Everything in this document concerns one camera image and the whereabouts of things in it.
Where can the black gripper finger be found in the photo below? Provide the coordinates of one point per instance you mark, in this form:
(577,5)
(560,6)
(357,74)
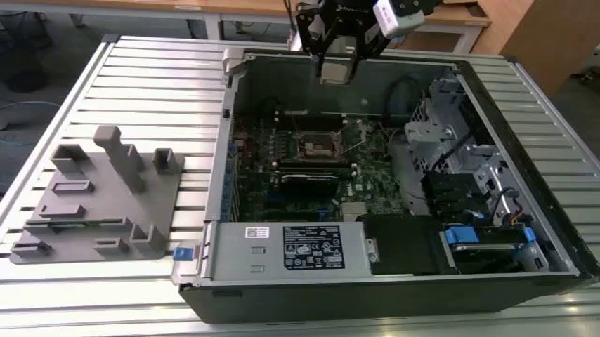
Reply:
(362,42)
(305,35)

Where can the silver CPU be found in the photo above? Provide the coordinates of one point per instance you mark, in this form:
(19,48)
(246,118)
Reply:
(334,72)

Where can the metal locking lever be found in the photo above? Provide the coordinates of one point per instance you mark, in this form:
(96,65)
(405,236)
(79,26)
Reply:
(295,128)

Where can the wooden desk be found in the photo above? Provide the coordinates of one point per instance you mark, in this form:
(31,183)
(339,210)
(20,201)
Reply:
(94,4)
(445,19)

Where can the silver drive cage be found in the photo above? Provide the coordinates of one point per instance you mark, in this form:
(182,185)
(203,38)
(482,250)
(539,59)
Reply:
(424,133)

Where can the wooden cabinet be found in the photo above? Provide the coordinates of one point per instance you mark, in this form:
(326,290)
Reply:
(539,42)

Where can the graphics card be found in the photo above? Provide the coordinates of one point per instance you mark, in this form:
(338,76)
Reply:
(309,186)

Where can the green motherboard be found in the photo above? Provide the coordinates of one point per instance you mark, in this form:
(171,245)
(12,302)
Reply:
(380,196)

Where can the silver disk bay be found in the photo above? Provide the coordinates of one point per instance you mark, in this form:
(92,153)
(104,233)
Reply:
(488,168)

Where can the silver heat sink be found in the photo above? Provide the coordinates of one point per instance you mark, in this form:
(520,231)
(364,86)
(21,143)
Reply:
(353,209)

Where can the blue disk carrier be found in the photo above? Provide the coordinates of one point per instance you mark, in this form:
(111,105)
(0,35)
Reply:
(461,235)

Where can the black waste bin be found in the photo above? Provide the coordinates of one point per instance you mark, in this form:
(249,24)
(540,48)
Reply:
(23,70)

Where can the silver power supply unit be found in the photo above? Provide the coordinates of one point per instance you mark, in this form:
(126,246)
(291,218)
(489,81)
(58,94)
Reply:
(234,252)

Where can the grey parts rack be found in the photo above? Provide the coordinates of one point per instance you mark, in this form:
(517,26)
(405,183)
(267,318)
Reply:
(116,210)

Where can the blue case latch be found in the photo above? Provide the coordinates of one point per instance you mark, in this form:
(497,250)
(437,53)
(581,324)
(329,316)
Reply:
(182,254)

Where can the green RAM stick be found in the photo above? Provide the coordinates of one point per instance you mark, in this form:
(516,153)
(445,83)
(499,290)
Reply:
(84,224)

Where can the black PC case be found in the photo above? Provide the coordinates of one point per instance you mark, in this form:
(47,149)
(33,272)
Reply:
(327,305)

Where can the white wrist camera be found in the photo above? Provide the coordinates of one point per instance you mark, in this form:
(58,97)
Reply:
(398,19)

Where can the black drive bracket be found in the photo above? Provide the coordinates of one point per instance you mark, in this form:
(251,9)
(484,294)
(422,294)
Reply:
(449,196)

